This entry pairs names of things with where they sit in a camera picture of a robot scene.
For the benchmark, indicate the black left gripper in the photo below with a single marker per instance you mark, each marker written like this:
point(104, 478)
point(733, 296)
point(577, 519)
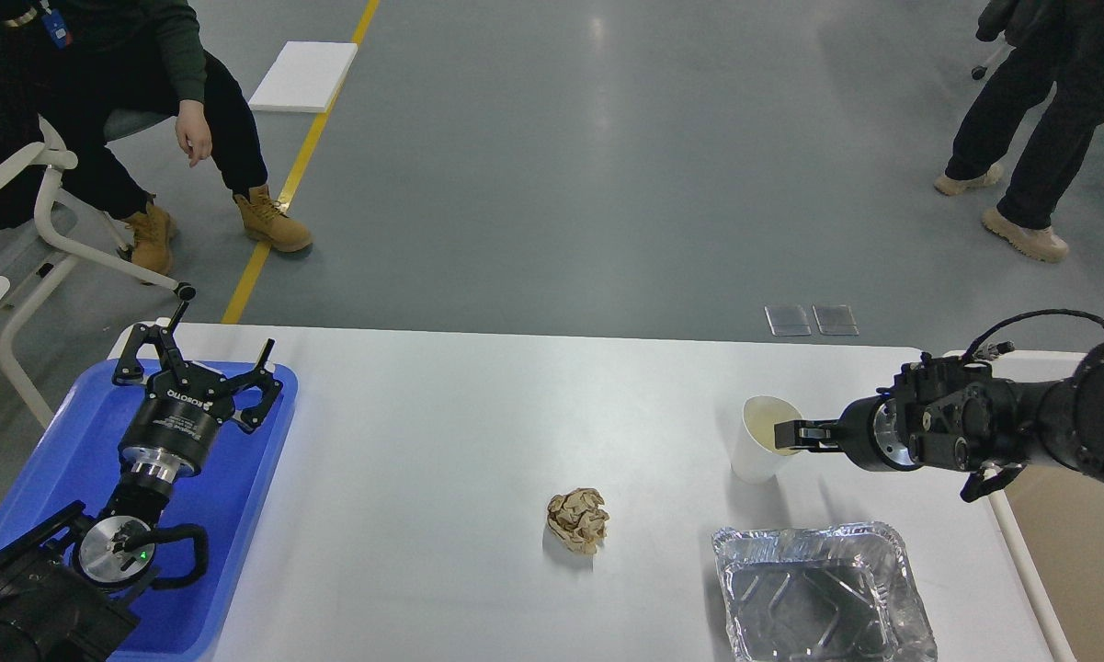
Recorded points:
point(173, 418)

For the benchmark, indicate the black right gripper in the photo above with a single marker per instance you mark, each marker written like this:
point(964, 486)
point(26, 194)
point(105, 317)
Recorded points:
point(938, 413)

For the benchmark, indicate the white paper cup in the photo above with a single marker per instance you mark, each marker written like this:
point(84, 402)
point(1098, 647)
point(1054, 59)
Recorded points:
point(756, 457)

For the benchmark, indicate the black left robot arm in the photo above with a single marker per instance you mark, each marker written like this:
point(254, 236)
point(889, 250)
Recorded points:
point(124, 536)

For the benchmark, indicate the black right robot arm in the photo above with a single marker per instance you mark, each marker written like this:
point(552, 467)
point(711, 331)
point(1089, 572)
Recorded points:
point(1072, 415)

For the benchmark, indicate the right floor metal plate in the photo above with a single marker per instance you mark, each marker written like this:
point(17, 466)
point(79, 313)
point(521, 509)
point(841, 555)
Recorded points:
point(837, 320)

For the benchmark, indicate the floor metal plate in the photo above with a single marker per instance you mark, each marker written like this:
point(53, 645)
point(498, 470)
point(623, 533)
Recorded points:
point(788, 320)
point(837, 320)

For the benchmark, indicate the left floor metal plate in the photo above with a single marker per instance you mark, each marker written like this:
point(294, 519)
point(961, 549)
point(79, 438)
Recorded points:
point(788, 320)

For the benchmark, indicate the blue plastic tray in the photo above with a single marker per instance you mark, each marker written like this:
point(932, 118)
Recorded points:
point(78, 459)

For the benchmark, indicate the aluminium foil tray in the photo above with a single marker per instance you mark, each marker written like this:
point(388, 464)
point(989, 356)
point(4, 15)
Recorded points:
point(842, 593)

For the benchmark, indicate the crumpled brown paper ball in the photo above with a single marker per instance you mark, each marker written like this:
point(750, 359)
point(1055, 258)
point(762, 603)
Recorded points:
point(579, 520)

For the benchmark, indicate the white office chair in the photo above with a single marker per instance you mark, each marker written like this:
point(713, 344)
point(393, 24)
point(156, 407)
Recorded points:
point(51, 153)

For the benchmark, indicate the beige plastic bin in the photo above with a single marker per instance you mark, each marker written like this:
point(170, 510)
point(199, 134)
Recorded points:
point(1061, 516)

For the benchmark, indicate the white foam board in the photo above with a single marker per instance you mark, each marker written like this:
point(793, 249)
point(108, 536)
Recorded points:
point(305, 77)

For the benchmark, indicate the seated person tan boots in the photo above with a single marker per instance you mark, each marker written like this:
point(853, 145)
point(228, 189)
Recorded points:
point(74, 63)

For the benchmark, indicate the person in black trousers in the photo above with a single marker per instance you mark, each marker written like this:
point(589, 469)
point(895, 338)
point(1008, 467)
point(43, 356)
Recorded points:
point(1056, 61)

